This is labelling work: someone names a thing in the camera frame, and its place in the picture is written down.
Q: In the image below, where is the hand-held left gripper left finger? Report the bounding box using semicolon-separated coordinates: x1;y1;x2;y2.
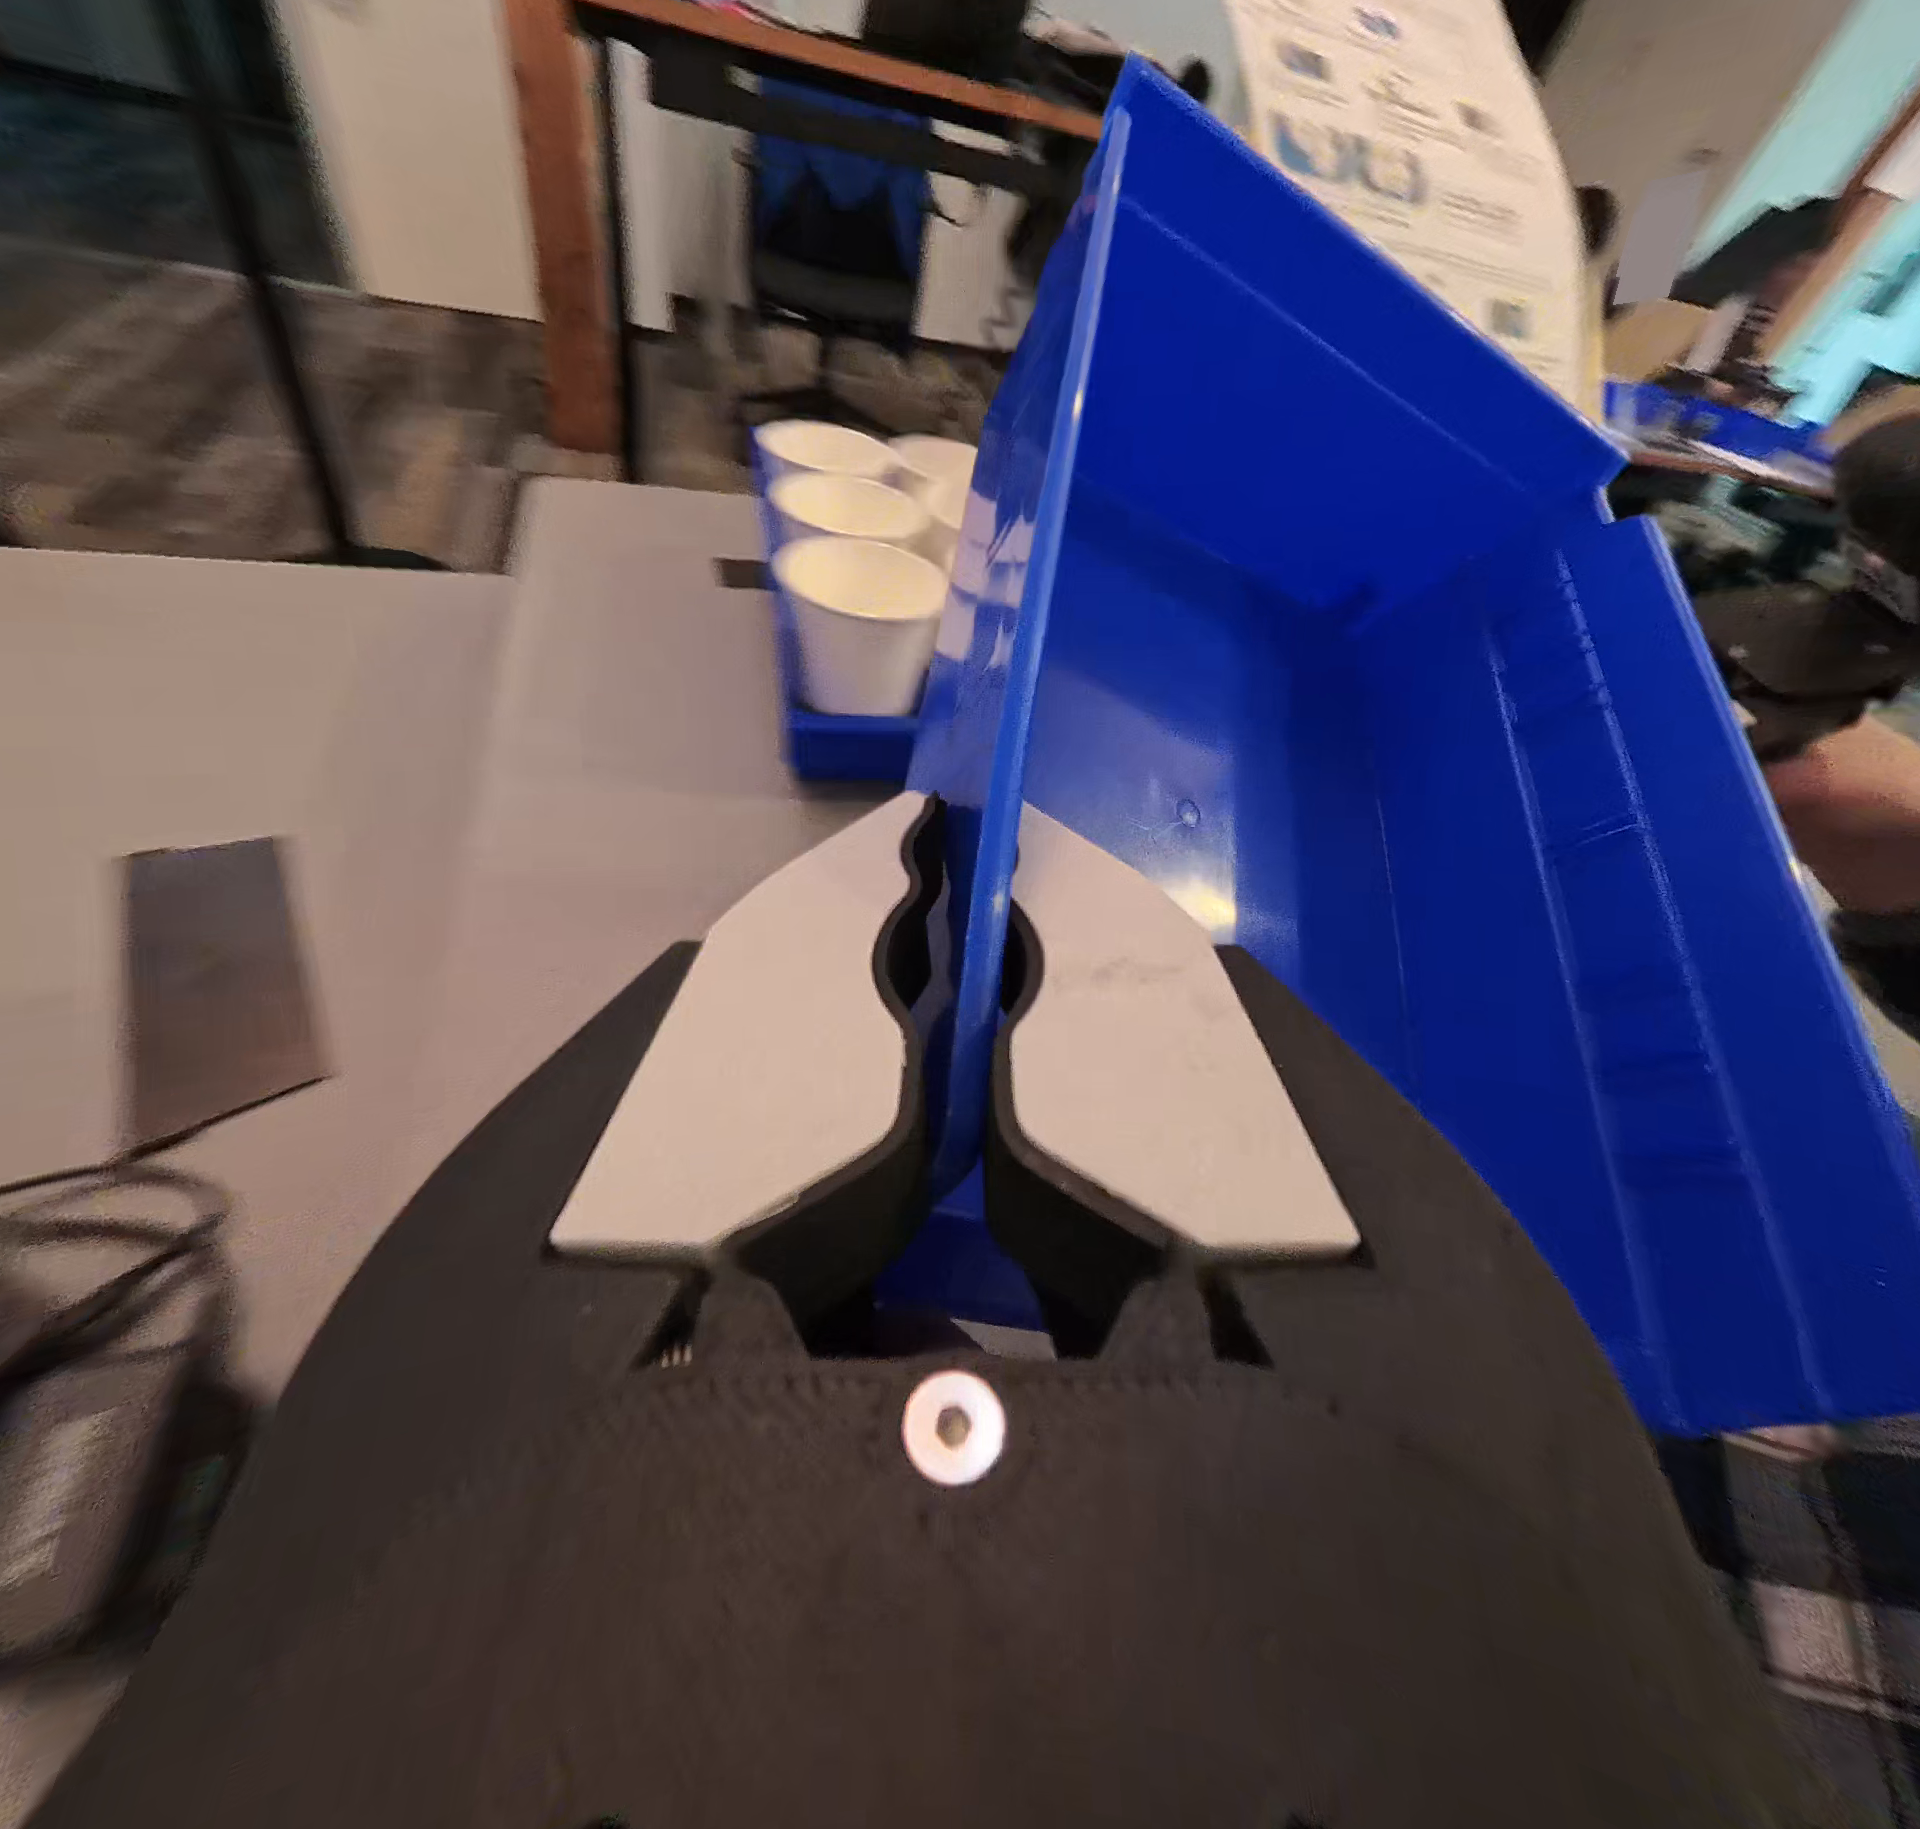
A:
549;791;953;1318

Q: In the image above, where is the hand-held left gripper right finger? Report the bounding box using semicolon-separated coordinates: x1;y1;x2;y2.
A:
982;815;1365;1363

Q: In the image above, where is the large blue plastic bin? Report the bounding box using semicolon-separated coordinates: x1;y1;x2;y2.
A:
872;53;1920;1438

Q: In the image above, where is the small blue plastic tray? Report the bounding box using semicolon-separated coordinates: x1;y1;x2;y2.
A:
750;426;977;782

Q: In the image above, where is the dark grey tape patch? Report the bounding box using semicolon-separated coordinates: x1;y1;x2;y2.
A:
121;835;330;1151

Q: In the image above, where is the grey device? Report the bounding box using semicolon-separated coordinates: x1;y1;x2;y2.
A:
0;1260;248;1667

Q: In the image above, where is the blue bin with clutter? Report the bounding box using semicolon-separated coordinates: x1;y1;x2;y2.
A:
1598;376;1838;489

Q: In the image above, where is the blue office chair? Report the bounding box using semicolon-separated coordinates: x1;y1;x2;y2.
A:
746;77;934;348

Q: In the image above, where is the wooden desk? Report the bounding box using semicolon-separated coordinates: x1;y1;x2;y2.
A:
488;0;1112;454

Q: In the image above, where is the white printed poster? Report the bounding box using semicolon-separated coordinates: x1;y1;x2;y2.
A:
1196;0;1593;408

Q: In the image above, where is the black cable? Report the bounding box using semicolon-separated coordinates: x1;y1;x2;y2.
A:
0;1161;234;1388

